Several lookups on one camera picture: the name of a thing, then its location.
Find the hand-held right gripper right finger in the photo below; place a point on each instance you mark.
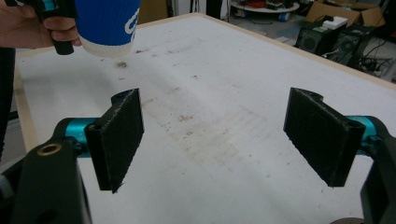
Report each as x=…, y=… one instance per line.
x=323, y=137

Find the blue and white paper cup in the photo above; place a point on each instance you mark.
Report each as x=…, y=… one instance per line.
x=102, y=25

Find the round white table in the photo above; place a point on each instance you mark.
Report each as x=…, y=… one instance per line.
x=264, y=7

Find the small white box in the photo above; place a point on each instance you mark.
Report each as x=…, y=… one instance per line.
x=334, y=22

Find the blue tape roll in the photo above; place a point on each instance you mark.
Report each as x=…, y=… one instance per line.
x=282, y=16

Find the black computer tower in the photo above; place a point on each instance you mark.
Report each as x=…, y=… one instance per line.
x=311, y=42
x=355, y=43

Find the cardboard box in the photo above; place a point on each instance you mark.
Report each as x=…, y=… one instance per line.
x=345, y=11

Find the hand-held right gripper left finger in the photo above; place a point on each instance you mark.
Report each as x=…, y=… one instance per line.
x=115, y=140

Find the white table mat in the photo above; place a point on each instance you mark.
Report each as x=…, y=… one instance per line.
x=218, y=77

